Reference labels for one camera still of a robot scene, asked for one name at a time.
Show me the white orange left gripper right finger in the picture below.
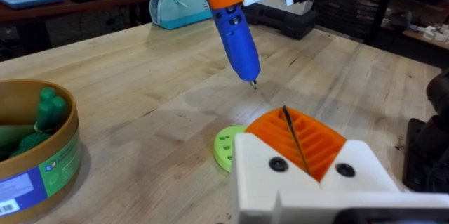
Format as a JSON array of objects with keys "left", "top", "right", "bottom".
[{"left": 283, "top": 106, "right": 401, "bottom": 193}]

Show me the white orange left gripper left finger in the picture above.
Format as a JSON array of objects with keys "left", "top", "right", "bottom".
[{"left": 231, "top": 107, "right": 321, "bottom": 224}]

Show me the blue electric screwdriver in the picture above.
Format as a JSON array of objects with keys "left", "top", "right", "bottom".
[{"left": 196, "top": 0, "right": 262, "bottom": 91}]

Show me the black plastic case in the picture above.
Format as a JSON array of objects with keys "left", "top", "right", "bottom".
[{"left": 243, "top": 1, "right": 319, "bottom": 41}]

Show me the green disc with holes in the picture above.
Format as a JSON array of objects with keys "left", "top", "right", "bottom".
[{"left": 213, "top": 124, "right": 248, "bottom": 173}]

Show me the teal zip bag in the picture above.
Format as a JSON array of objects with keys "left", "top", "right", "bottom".
[{"left": 149, "top": 0, "right": 213, "bottom": 30}]

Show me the heap of white parts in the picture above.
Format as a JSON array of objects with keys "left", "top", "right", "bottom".
[{"left": 422, "top": 23, "right": 449, "bottom": 43}]

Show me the dark wooden side table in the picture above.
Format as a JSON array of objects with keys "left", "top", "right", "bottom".
[{"left": 0, "top": 0, "right": 148, "bottom": 62}]

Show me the brown round tub with toys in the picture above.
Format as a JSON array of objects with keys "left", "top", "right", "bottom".
[{"left": 0, "top": 79, "right": 83, "bottom": 224}]

